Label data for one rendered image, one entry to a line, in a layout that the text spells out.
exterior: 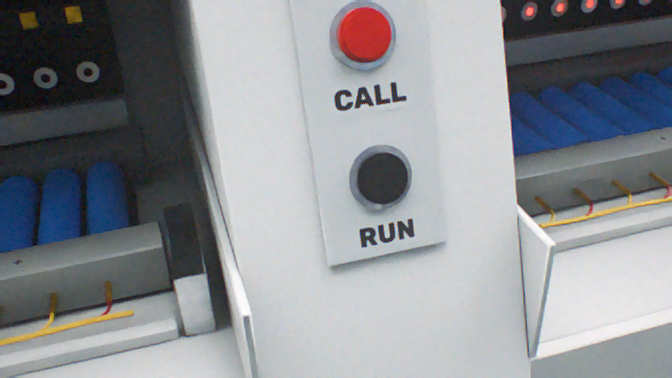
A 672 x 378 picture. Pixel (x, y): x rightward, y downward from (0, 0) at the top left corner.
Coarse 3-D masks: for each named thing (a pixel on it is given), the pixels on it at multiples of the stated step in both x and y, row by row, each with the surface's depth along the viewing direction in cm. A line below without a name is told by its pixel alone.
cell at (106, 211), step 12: (96, 168) 32; (108, 168) 32; (120, 168) 33; (96, 180) 31; (108, 180) 31; (120, 180) 32; (96, 192) 30; (108, 192) 30; (120, 192) 31; (96, 204) 29; (108, 204) 29; (120, 204) 30; (96, 216) 29; (108, 216) 28; (120, 216) 29; (96, 228) 28; (108, 228) 28; (120, 228) 28
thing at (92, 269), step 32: (160, 224) 27; (0, 256) 26; (32, 256) 26; (64, 256) 25; (96, 256) 25; (128, 256) 26; (160, 256) 26; (0, 288) 25; (32, 288) 25; (64, 288) 26; (96, 288) 26; (128, 288) 26; (160, 288) 27; (0, 320) 25; (96, 320) 25
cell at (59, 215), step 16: (48, 176) 32; (64, 176) 32; (48, 192) 30; (64, 192) 30; (80, 192) 32; (48, 208) 29; (64, 208) 29; (80, 208) 30; (48, 224) 28; (64, 224) 28; (80, 224) 29; (48, 240) 27; (64, 240) 27
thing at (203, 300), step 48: (0, 144) 33; (192, 144) 33; (144, 192) 34; (192, 192) 34; (192, 240) 25; (192, 288) 24; (240, 288) 20; (0, 336) 25; (48, 336) 25; (192, 336) 25; (240, 336) 21
